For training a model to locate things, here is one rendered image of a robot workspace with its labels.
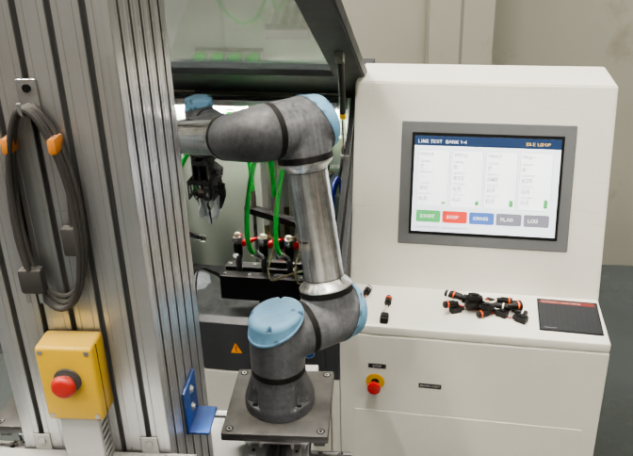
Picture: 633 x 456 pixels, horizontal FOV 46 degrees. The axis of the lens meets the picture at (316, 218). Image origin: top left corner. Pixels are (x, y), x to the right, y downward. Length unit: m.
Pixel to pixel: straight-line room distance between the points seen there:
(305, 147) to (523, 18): 2.63
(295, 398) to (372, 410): 0.60
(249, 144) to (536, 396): 1.10
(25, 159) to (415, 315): 1.26
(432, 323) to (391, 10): 2.22
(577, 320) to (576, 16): 2.23
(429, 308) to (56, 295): 1.20
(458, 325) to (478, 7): 2.00
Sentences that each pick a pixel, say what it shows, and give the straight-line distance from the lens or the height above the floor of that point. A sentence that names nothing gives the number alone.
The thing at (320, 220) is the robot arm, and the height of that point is 1.43.
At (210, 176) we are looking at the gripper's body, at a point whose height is 1.36.
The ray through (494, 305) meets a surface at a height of 1.01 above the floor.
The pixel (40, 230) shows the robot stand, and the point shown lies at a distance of 1.13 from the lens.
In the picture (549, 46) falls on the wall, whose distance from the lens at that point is 4.06.
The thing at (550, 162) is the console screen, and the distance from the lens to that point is 2.13.
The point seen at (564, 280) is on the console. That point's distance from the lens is 2.21.
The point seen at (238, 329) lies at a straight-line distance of 2.11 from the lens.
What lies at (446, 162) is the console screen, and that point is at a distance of 2.12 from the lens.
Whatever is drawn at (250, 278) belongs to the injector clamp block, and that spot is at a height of 0.98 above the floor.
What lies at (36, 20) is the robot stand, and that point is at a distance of 1.03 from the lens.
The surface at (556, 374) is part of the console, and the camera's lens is 2.09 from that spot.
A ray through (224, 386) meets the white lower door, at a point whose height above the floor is 0.73.
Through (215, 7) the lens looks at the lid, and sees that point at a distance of 1.77.
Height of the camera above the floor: 2.08
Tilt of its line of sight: 25 degrees down
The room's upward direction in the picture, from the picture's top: 2 degrees counter-clockwise
